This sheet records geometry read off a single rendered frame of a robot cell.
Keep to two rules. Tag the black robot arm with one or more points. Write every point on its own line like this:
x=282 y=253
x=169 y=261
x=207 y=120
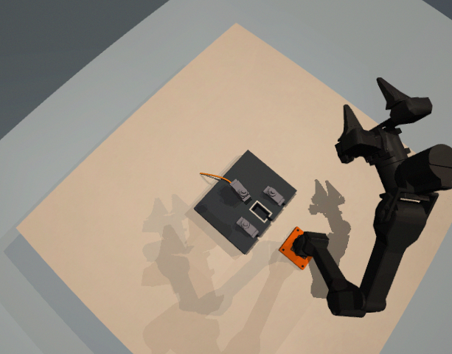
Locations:
x=397 y=224

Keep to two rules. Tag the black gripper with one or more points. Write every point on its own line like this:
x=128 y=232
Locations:
x=404 y=110

